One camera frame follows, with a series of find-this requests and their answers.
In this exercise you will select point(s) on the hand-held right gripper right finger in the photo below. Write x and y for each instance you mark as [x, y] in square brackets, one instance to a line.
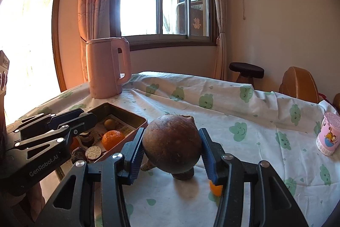
[208, 156]

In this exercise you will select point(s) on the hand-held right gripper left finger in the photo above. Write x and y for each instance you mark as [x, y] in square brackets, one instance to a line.
[136, 154]

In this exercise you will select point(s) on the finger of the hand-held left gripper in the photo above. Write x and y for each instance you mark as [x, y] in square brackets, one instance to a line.
[66, 116]
[53, 140]

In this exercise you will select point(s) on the large orange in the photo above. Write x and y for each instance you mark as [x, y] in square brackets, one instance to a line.
[75, 144]

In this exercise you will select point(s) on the bumpy mandarin orange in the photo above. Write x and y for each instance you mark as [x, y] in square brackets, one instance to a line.
[113, 140]

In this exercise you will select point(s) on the rectangular metal tin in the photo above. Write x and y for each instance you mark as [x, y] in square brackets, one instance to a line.
[132, 123]

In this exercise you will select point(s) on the round brown beetroot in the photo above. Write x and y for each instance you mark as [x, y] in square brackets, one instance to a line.
[170, 144]

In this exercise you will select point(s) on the small brown kiwi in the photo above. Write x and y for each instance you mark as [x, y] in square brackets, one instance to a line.
[111, 123]

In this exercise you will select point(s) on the printed paper leaflet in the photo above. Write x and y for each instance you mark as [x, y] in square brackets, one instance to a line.
[125, 129]

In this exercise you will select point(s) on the dark wrinkled passion fruit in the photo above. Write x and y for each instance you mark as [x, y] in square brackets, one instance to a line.
[183, 176]

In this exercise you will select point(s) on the small smooth orange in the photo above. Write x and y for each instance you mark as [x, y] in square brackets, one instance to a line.
[215, 189]

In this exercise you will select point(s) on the pink electric kettle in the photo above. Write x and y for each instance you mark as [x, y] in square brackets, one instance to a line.
[103, 70]

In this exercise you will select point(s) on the wooden framed balcony door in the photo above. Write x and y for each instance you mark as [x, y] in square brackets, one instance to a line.
[57, 30]

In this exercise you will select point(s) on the black round stool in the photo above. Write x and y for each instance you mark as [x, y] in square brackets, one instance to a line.
[247, 70]

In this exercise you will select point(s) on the brown wooden chair back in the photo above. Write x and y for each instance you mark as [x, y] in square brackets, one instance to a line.
[298, 83]

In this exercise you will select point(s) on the pink cartoon cup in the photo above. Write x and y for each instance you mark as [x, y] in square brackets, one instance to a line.
[328, 136]

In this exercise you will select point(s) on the brown leather sofa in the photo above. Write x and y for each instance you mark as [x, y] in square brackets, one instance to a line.
[336, 101]

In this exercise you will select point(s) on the pale beige curtain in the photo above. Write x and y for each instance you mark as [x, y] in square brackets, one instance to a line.
[219, 17]

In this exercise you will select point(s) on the white air conditioner pipe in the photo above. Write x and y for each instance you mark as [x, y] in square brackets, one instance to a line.
[243, 3]

